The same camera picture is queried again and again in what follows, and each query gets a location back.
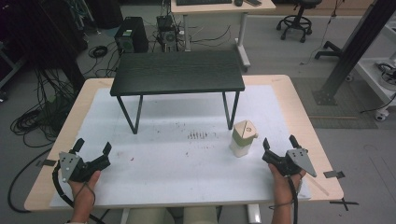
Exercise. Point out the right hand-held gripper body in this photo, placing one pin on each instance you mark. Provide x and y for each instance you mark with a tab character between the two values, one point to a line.
285	165

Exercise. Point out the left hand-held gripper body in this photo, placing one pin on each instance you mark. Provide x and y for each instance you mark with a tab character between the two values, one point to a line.
77	171

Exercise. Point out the beige and green container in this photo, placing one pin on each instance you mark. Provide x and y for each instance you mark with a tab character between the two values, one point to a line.
243	140

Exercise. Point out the black riser shelf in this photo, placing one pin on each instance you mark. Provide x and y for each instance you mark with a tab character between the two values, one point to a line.
177	73

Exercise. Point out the person's left hand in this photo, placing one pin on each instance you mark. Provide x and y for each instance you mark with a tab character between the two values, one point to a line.
82	193

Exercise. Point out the person's right hand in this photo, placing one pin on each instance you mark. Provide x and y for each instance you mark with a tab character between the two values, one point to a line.
281	189

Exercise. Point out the light wooden table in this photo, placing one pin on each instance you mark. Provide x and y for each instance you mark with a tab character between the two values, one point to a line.
303	124

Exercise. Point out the black tape strip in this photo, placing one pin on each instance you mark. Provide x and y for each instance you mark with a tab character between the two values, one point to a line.
49	162
333	174

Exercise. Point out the black wrist band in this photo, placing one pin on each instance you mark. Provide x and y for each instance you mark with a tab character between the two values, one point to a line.
280	205

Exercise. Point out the dark floor mat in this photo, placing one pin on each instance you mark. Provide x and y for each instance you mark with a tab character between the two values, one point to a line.
342	123

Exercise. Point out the black tape cross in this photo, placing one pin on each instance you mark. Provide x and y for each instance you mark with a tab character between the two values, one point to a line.
344	203

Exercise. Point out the white table mat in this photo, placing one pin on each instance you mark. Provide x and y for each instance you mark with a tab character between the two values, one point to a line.
174	174

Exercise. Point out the black stand foot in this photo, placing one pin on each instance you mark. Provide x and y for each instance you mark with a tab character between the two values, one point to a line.
328	51

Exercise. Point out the white cart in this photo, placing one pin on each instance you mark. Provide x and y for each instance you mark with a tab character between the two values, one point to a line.
378	76

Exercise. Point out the black curtain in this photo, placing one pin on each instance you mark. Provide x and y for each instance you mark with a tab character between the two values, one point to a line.
40	34

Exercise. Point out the black computer tower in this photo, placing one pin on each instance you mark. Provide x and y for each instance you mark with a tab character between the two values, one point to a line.
132	34

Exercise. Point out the black office stool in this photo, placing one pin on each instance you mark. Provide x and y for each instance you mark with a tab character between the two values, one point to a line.
295	23

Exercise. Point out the dark flat phone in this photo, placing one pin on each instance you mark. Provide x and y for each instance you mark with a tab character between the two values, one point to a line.
252	2

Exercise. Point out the white-legged wooden desk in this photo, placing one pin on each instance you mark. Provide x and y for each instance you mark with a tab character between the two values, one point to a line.
218	8

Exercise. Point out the black computer mouse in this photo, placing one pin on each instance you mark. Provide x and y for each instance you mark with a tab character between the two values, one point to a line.
238	2

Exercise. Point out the black keyboard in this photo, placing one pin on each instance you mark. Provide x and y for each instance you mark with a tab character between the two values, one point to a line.
204	2

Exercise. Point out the black metal post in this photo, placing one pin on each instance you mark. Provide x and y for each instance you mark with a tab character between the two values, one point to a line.
351	53

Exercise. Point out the open-frame computer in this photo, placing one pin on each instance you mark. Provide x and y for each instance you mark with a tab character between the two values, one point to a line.
167	34

